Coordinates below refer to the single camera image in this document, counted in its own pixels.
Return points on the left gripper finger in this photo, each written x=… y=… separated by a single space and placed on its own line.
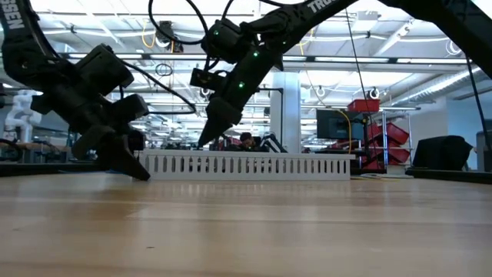
x=90 y=140
x=123 y=157

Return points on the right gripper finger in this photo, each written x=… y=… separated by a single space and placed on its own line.
x=227 y=121
x=215 y=115

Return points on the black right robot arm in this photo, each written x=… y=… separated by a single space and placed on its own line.
x=442 y=19

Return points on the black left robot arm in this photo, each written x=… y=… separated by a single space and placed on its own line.
x=23 y=50

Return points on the black background robot arm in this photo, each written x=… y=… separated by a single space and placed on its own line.
x=274 y=144

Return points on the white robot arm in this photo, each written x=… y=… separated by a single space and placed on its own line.
x=17 y=115

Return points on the red background box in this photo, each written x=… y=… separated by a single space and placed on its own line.
x=230 y=143

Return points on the person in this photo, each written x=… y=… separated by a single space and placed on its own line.
x=246 y=141

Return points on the white building column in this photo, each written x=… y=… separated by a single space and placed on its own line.
x=286 y=115

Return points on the black monitor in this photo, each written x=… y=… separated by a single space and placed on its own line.
x=334 y=125

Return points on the long ceiling light bar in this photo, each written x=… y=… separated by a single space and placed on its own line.
x=346 y=59

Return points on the red storage bin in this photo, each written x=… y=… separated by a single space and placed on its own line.
x=397 y=134
x=374 y=132
x=373 y=165
x=363 y=106
x=399 y=155

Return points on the metal shelf rack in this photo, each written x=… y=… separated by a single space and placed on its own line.
x=384 y=115

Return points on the black bag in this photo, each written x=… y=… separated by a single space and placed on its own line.
x=442 y=154

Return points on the grey cabinet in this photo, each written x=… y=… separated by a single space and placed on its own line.
x=485 y=154

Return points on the black gantry frame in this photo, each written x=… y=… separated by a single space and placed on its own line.
x=273 y=89

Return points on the silver ventilation duct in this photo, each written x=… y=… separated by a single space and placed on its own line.
x=453 y=82

